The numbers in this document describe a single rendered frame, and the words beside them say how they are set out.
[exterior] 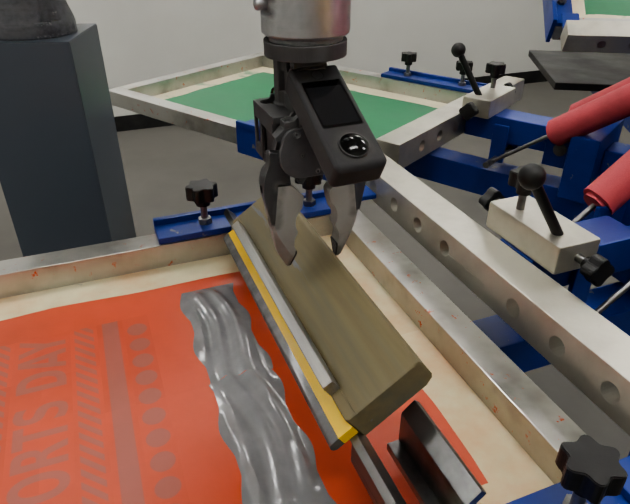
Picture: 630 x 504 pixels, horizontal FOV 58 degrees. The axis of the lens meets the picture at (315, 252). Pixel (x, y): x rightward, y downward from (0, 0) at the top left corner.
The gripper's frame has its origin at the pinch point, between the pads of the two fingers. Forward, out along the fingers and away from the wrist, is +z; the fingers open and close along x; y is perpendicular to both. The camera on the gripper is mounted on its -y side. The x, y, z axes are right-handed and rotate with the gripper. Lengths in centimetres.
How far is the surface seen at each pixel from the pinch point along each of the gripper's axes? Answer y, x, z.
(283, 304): -3.1, 4.5, 3.2
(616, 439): 32, -111, 110
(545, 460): -21.5, -13.4, 12.5
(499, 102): 44, -56, 3
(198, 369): 2.9, 12.6, 13.8
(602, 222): 1.4, -40.4, 5.4
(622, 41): 55, -96, -3
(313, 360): -11.4, 4.6, 3.3
